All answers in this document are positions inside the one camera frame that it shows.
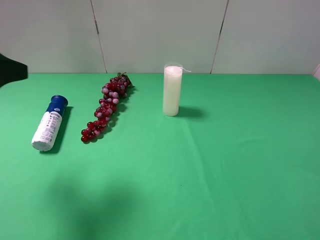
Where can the blue and white bottle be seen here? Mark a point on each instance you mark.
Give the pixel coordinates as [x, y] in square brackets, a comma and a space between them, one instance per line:
[45, 136]

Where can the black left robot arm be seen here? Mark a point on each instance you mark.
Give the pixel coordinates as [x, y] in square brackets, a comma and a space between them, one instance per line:
[11, 70]

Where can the white pillar candle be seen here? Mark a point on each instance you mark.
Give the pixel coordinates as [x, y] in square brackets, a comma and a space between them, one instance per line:
[172, 83]

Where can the red grape bunch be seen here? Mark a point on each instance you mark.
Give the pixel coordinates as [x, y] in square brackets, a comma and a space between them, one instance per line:
[112, 92]

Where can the green tablecloth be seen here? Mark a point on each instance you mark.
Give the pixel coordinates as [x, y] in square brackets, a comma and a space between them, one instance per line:
[240, 161]

